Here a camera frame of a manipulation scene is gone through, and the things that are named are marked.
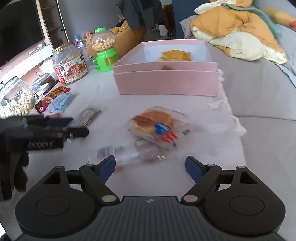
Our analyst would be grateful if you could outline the clear sandwich biscuit packet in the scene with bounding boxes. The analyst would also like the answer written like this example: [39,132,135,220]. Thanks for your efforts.
[68,106,107,128]

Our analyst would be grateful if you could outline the blue candy packet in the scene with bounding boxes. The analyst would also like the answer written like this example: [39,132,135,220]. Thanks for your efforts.
[46,92,76,113]

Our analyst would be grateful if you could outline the glass jar dark contents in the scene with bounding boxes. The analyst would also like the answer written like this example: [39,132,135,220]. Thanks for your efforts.
[31,72,57,99]

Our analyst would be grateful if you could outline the black television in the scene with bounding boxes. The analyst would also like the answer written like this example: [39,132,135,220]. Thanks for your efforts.
[1,1,44,66]

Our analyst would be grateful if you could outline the clear bread packet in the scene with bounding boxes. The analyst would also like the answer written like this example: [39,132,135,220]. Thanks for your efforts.
[88,106,192,170]

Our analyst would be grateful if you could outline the pink cardboard box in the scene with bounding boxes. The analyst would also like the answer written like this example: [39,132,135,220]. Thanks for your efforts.
[113,39,220,96]

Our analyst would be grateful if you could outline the yellow pillow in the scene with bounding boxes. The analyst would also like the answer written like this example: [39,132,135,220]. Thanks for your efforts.
[262,8,296,28]

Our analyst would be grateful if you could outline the plastic peanut jar gold lid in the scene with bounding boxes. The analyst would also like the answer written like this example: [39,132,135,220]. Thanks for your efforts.
[52,42,88,85]

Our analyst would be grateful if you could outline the glass jar with peanuts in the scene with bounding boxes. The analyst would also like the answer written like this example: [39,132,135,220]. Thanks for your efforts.
[0,77,36,118]

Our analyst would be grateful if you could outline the navy blue cabinet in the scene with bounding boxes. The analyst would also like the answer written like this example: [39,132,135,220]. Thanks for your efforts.
[171,0,211,40]

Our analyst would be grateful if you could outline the dark jacket on chair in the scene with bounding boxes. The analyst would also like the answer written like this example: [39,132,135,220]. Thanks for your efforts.
[117,0,165,30]

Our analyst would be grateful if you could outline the pale yellow snack packet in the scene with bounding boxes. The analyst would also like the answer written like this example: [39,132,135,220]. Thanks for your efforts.
[156,58,165,62]

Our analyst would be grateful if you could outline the green candy dispenser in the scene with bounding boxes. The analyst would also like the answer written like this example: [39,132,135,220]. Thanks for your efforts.
[90,28,119,72]

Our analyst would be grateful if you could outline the red snack packet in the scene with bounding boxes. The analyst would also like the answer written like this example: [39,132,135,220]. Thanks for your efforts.
[35,86,71,115]

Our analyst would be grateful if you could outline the orange cream quilt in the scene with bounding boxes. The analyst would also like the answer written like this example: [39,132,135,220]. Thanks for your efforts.
[190,1,288,64]

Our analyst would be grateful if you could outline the grey sofa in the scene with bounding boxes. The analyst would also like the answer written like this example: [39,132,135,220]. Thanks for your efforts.
[179,9,296,123]

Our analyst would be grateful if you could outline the orange plush toy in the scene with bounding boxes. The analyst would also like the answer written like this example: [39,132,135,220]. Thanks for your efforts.
[86,19,148,57]

